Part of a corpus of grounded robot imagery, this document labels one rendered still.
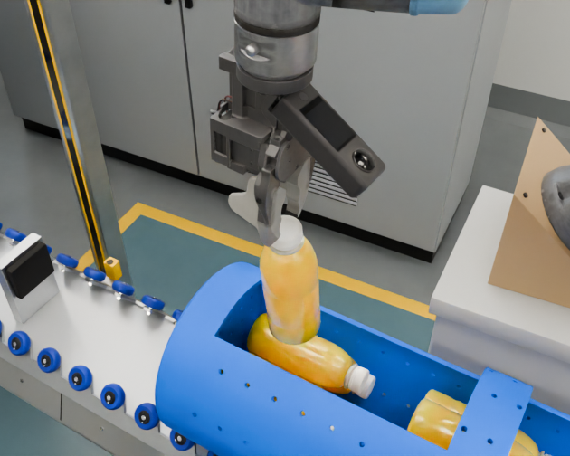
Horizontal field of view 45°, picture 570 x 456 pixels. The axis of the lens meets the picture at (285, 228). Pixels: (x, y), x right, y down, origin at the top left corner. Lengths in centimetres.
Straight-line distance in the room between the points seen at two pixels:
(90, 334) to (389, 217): 156
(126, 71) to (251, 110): 231
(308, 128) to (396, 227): 209
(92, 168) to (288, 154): 101
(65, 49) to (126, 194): 174
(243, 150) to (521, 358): 67
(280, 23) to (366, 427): 52
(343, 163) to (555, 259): 55
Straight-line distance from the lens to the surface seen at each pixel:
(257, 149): 66
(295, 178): 72
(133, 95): 301
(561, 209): 108
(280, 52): 60
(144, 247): 288
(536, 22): 354
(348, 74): 240
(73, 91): 152
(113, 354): 134
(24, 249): 136
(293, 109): 63
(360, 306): 262
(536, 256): 111
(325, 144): 63
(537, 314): 115
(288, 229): 75
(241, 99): 66
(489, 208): 131
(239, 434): 97
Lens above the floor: 197
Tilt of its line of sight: 43 degrees down
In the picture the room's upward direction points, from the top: straight up
